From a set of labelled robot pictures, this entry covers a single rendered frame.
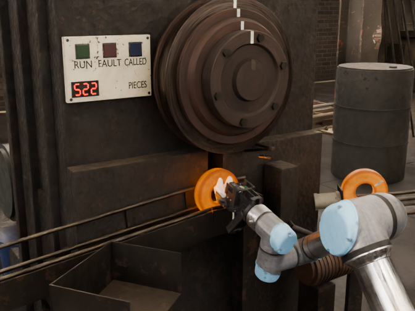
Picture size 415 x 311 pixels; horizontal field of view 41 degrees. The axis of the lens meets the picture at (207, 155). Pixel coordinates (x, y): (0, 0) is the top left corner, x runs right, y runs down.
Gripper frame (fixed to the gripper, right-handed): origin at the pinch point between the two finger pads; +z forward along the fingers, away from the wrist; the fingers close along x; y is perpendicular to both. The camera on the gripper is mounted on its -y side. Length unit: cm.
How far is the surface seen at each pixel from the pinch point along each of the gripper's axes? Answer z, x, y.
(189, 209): 0.3, 9.3, -6.8
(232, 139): -1.7, -1.3, 17.7
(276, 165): -0.2, -23.5, 3.9
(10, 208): 106, 38, -66
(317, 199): -11.4, -35.0, -5.1
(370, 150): 118, -232, -82
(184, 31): 8, 14, 48
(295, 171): -4.6, -28.4, 3.0
